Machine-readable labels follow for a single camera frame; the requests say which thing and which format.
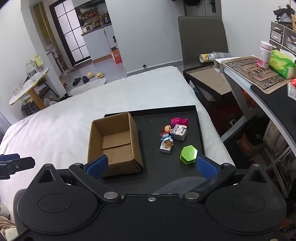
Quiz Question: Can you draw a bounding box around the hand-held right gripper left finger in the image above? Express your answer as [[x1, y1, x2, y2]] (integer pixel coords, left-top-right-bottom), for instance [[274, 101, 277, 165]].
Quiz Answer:
[[35, 155, 122, 203]]

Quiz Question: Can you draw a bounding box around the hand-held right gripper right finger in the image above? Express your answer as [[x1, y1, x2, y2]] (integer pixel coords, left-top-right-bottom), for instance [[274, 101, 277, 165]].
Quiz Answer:
[[183, 155, 271, 203]]

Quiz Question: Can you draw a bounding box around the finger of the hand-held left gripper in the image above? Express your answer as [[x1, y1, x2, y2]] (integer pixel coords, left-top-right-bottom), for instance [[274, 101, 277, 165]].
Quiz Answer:
[[0, 153, 20, 162], [0, 157, 36, 180]]

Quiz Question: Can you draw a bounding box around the green hexagonal box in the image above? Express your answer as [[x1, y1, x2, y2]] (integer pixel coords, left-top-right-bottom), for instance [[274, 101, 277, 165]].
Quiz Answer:
[[180, 145, 199, 164]]

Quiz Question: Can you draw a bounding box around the blue bunny cube toy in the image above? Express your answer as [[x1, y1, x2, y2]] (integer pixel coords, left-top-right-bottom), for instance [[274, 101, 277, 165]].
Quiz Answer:
[[171, 124, 187, 141]]

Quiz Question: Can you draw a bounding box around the small figurine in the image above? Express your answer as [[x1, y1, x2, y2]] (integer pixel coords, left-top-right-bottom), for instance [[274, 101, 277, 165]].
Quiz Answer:
[[159, 137, 174, 153]]

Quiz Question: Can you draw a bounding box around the pink bear toy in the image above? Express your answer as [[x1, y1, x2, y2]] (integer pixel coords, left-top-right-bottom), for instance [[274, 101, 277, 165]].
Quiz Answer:
[[171, 117, 189, 128]]

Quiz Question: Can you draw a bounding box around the girl doll figurine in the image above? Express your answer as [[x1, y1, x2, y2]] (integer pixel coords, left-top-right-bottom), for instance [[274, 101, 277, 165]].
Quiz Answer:
[[160, 125, 173, 139]]

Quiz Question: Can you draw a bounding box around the black tray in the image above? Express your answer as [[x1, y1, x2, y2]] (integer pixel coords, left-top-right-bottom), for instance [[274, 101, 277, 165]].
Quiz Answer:
[[102, 105, 206, 194]]

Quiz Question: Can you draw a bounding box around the brown printed cardboard box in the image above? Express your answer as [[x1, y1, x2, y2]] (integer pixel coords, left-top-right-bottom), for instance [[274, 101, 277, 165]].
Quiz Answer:
[[238, 133, 262, 158]]

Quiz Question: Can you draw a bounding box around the beige blanket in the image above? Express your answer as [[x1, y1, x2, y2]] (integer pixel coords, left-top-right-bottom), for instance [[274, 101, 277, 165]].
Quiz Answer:
[[0, 204, 16, 241]]

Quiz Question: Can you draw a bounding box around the black bag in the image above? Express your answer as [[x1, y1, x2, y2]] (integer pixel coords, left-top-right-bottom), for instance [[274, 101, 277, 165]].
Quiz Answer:
[[248, 118, 270, 139]]

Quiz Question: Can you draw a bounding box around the round table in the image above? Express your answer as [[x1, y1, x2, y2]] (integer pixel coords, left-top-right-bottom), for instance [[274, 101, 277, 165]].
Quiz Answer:
[[9, 67, 49, 110]]

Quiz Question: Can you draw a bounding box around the white floor mat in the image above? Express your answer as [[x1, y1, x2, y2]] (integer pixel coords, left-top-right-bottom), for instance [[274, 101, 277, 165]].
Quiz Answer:
[[69, 77, 107, 95]]

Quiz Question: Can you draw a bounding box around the orange storage basket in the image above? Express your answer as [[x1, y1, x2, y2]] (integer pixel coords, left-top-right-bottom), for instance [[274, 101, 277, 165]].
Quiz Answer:
[[243, 89, 257, 109]]

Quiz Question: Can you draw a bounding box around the white desk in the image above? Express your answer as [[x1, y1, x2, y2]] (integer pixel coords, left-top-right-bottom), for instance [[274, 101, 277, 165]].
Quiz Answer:
[[214, 56, 296, 200]]

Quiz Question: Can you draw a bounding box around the glass jar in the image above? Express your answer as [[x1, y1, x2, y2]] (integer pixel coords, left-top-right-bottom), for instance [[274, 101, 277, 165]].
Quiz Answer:
[[25, 59, 38, 79]]

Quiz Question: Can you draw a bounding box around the black mouse pad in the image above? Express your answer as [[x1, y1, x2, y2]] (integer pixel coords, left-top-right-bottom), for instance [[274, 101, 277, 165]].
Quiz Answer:
[[250, 80, 296, 135]]

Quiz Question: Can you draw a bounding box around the printed desk mat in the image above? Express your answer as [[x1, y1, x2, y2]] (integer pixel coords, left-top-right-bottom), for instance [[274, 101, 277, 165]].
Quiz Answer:
[[222, 56, 293, 94]]

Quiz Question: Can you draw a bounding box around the yellow snack canister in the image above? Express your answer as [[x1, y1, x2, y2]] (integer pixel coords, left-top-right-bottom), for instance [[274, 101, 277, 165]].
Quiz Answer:
[[199, 53, 216, 63]]

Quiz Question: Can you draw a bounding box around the orange cardboard box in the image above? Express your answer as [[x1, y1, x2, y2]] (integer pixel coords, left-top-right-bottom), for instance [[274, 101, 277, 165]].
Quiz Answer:
[[110, 47, 122, 64]]

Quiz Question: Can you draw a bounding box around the stack of clear cups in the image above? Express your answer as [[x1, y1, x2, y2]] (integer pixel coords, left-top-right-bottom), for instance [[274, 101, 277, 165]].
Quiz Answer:
[[211, 51, 229, 59]]

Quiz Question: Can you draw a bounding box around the white kitchen cabinet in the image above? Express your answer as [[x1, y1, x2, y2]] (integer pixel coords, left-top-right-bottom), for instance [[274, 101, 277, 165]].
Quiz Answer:
[[81, 24, 116, 61]]

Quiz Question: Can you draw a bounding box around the pink and white pill bottle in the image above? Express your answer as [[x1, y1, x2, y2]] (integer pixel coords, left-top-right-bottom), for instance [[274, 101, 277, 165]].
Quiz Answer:
[[257, 41, 273, 69]]

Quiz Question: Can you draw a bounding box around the grey chair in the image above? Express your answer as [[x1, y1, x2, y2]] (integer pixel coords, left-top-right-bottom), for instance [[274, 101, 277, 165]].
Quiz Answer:
[[178, 16, 229, 70]]

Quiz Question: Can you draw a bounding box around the green tissue pack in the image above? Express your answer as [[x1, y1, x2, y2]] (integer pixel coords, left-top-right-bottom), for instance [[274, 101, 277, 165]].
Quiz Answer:
[[269, 49, 296, 79]]

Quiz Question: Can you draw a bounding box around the black framed glass door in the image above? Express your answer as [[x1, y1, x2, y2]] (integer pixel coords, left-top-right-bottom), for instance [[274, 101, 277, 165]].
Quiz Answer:
[[49, 0, 90, 67]]

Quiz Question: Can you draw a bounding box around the grey drawer organizer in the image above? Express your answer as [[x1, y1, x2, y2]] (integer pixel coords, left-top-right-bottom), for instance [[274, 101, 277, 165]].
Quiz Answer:
[[269, 21, 296, 55]]

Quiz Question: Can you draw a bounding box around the grey entry door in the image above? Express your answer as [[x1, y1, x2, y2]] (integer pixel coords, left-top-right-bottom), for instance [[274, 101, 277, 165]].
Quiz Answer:
[[184, 0, 222, 16]]

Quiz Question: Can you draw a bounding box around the dark figurine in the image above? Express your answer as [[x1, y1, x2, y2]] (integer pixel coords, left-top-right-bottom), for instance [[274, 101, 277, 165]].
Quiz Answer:
[[273, 4, 295, 22]]

